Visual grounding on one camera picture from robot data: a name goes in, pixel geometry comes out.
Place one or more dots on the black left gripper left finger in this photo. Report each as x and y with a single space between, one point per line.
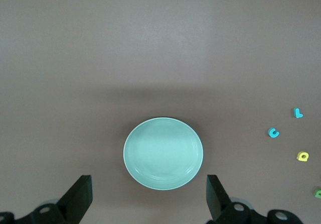
80 196

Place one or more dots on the yellow foam letter d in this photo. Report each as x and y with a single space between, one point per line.
299 156

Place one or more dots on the brown table mat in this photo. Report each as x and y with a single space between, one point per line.
100 58

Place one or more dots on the teal foam letter r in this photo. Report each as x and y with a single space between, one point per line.
296 113

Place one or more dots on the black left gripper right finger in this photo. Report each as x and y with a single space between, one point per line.
215 199

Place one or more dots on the pale green round plate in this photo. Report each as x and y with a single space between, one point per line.
163 153

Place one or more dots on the green foam letter u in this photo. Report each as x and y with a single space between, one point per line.
316 192

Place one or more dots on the teal foam letter c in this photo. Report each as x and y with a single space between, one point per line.
270 133

